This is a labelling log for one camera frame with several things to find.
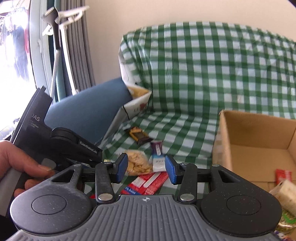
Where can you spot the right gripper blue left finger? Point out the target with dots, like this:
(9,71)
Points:
(119,168)

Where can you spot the grey curtain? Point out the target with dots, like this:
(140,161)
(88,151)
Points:
(79,52)

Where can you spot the red spicy strip packet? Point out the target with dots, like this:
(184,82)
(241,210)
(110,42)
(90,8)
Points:
(147,184)

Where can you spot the white wrapped snack in box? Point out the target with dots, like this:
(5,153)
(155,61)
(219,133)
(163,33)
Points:
(284,192)

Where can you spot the black pole stand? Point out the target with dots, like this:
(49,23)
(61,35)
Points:
(57,24)

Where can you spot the black chocolate wafer bar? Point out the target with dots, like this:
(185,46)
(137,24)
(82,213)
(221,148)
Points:
(138,135)

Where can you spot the white printed paper box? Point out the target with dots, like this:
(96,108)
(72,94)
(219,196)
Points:
(136,99)

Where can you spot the clear bag of biscuits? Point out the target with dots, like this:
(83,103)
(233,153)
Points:
(138,163)

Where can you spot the purple white snack packet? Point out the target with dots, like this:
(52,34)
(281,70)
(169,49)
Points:
(158,158)

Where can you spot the red square logo packet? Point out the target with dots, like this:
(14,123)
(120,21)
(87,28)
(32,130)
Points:
(282,175)

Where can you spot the green snack packet in box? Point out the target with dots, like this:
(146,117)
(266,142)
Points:
(287,222)

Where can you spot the person's left hand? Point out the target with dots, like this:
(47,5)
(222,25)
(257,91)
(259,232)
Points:
(13,157)

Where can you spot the green white checkered cloth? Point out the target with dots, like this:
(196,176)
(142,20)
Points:
(194,70)

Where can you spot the brown cardboard box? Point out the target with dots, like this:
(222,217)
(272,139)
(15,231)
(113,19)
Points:
(254,146)

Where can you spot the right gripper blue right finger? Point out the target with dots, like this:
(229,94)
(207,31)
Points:
(173,170)

